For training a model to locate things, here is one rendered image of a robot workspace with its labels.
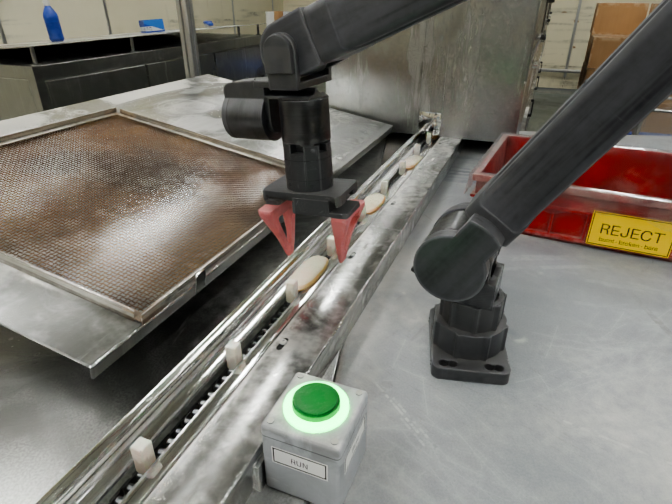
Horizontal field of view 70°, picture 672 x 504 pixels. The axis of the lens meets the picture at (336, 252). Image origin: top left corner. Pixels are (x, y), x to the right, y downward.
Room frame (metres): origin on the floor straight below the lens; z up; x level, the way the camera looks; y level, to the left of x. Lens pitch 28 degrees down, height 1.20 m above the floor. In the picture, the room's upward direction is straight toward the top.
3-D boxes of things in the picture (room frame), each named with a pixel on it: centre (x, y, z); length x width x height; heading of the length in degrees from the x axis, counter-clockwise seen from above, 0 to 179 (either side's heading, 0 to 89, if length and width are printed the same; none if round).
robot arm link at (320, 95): (0.57, 0.04, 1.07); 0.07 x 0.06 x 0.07; 64
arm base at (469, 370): (0.47, -0.16, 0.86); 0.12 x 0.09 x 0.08; 172
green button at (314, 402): (0.30, 0.02, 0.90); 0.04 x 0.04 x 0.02
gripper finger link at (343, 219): (0.55, 0.01, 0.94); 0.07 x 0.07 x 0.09; 68
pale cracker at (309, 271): (0.59, 0.04, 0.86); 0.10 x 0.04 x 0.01; 158
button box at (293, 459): (0.30, 0.02, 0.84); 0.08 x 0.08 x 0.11; 68
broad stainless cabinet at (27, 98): (3.13, 1.33, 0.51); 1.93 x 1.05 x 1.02; 158
